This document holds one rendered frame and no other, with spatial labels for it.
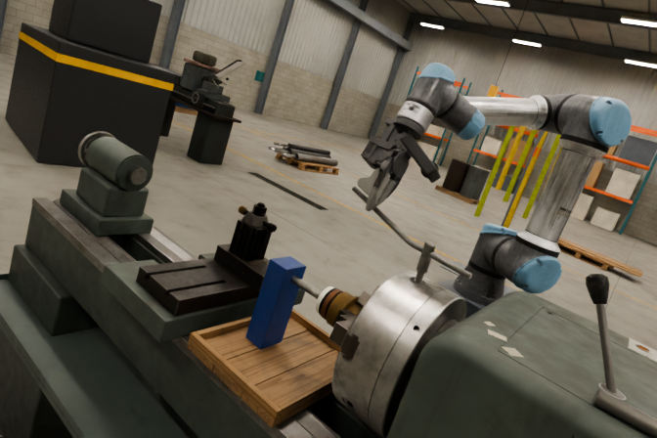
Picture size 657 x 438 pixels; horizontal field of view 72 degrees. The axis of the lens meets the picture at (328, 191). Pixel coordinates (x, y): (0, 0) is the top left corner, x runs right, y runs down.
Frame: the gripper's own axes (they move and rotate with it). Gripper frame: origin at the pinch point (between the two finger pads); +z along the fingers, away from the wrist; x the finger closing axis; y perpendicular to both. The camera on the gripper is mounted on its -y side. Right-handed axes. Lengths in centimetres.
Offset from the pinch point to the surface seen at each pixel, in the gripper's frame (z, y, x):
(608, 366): 6.8, -49.0, 5.1
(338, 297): 20.8, 0.0, -7.7
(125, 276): 46, 52, 2
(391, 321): 18.2, -17.1, 4.0
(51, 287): 69, 91, -9
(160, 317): 46, 32, 4
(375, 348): 23.8, -17.3, 4.7
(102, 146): 22, 107, -6
